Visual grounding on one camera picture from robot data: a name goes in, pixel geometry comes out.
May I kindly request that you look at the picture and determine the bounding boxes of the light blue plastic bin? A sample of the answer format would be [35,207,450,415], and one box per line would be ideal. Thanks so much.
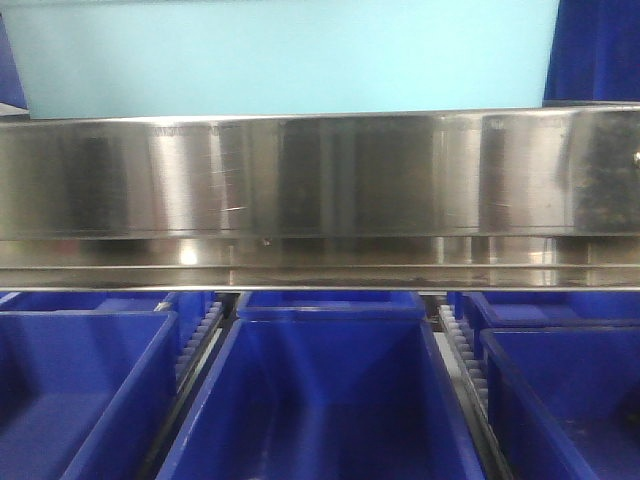
[1,1,558,118]

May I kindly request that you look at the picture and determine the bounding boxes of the dark blue bin rear centre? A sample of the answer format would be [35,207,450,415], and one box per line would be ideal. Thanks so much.
[237,290,426,321]

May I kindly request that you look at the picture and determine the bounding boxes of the dark blue bin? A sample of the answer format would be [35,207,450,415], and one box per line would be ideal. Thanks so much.
[447,291,639,359]
[544,0,639,102]
[1,312,178,479]
[0,22,28,110]
[158,320,484,479]
[1,290,223,348]
[237,290,426,321]
[481,327,639,479]

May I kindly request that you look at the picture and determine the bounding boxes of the dark blue bin rear left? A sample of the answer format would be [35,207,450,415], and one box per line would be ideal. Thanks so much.
[1,290,223,348]

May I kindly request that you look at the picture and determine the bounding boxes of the dark blue bin lower centre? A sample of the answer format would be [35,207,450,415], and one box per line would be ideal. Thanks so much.
[158,320,484,479]

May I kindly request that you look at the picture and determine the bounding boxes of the white roller track left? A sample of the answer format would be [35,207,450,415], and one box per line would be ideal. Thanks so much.
[175,301,223,391]

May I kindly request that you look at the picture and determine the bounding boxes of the white roller track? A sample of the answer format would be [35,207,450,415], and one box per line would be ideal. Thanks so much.
[437,303,496,441]
[175,301,223,391]

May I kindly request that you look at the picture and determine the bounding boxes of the white roller track centre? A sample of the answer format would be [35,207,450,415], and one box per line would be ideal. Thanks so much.
[437,303,496,441]

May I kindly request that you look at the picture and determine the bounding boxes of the dark blue bin rear right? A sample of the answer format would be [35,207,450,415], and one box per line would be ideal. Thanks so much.
[447,291,639,359]

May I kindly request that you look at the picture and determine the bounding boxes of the dark blue bin lower left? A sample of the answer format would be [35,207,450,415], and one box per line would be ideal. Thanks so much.
[1,312,178,479]

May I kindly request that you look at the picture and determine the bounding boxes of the dark blue bin lower right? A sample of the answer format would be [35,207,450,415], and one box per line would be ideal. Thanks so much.
[481,327,639,479]

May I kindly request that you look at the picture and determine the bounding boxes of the dark blue bin upper right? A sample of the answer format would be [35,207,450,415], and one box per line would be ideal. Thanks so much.
[544,0,639,102]

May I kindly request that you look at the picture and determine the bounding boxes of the dark blue bin upper left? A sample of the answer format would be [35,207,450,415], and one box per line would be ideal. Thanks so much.
[0,22,28,110]

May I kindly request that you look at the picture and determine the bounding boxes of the stainless steel shelf rail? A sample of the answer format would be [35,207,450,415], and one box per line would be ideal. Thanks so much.
[1,103,639,290]

